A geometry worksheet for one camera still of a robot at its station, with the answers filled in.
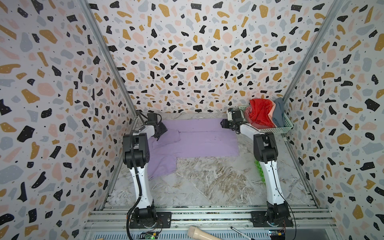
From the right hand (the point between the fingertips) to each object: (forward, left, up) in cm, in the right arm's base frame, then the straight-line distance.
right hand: (222, 118), depth 113 cm
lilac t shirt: (-14, +18, -5) cm, 23 cm away
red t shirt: (+2, -27, +5) cm, 27 cm away
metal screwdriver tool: (-71, -4, -3) cm, 71 cm away
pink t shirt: (-5, -26, -2) cm, 27 cm away
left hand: (-9, +42, +1) cm, 43 cm away
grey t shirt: (-1, -39, +6) cm, 40 cm away
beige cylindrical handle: (-71, +18, +1) cm, 73 cm away
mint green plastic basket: (-4, -48, +1) cm, 48 cm away
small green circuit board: (-72, +40, -3) cm, 82 cm away
